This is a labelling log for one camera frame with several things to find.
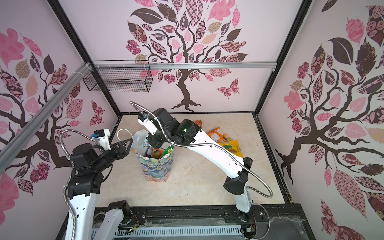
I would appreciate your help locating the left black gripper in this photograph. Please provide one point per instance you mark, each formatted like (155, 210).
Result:
(121, 144)

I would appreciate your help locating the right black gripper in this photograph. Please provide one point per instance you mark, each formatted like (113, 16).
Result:
(152, 140)

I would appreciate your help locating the green white snack bag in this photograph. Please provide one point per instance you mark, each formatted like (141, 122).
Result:
(167, 151)

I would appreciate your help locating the patterned paper gift bag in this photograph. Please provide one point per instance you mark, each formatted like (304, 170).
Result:
(155, 170)

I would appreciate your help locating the orange white snack packet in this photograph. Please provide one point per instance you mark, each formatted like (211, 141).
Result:
(218, 135)

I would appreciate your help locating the orange mango snack bag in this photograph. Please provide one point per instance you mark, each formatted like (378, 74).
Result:
(157, 154)

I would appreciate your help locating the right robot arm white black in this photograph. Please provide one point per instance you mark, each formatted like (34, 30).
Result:
(163, 128)

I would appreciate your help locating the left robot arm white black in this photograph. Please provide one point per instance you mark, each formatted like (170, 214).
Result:
(82, 191)

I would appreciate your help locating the yellow mango snack bag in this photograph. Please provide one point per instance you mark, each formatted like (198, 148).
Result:
(233, 147)

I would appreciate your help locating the orange snack packet far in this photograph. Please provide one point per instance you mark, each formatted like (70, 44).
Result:
(199, 123)

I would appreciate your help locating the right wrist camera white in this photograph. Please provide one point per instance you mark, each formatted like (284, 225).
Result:
(147, 124)

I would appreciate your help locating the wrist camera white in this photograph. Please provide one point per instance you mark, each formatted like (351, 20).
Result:
(101, 138)
(147, 124)

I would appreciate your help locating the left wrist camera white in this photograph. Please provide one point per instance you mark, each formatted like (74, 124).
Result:
(101, 138)

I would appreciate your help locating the black wire basket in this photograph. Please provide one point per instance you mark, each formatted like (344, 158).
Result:
(119, 77)

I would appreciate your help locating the aluminium rail back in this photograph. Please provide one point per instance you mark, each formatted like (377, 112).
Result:
(174, 66)

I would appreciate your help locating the aluminium rail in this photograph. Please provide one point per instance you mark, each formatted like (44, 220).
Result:
(174, 66)
(13, 148)

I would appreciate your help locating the aluminium rail left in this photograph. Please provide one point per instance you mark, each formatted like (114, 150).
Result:
(13, 148)

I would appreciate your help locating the white slotted cable duct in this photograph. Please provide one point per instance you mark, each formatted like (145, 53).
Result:
(192, 231)

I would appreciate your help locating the black base frame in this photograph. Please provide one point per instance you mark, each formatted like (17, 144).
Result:
(282, 221)

